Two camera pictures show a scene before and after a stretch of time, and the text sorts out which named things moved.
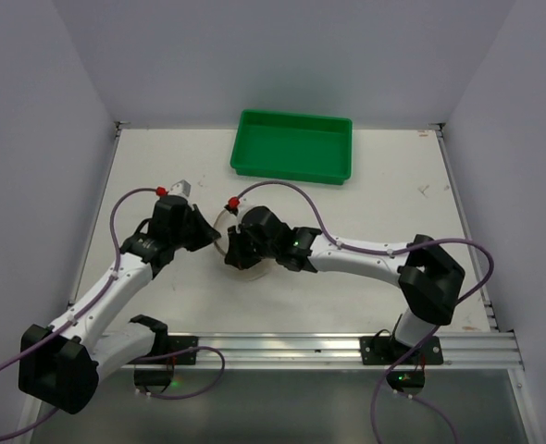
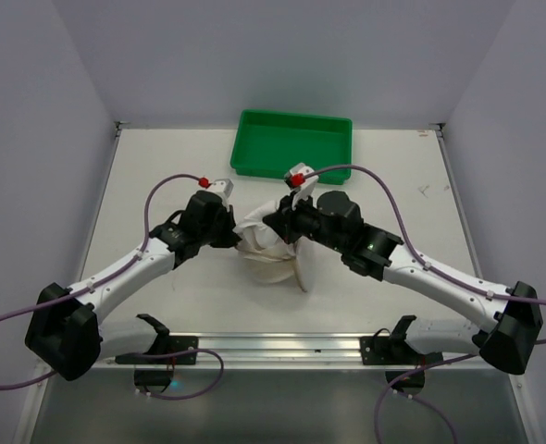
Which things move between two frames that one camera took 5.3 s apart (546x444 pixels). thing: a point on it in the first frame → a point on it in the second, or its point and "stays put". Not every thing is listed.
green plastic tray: [292, 146] stays put
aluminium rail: [483, 352] stays put
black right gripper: [241, 245] → [287, 221]
